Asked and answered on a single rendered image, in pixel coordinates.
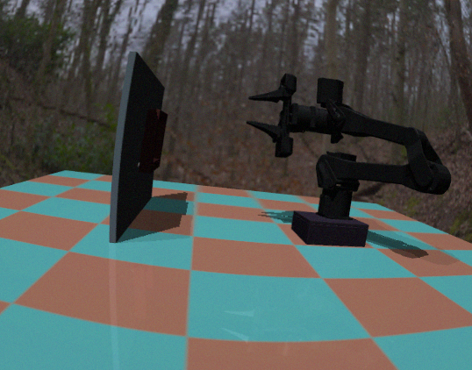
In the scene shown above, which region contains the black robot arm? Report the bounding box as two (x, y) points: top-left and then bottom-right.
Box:
(316, 77), (451, 220)

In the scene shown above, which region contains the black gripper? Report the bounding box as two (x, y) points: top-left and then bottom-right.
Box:
(247, 74), (320, 158)

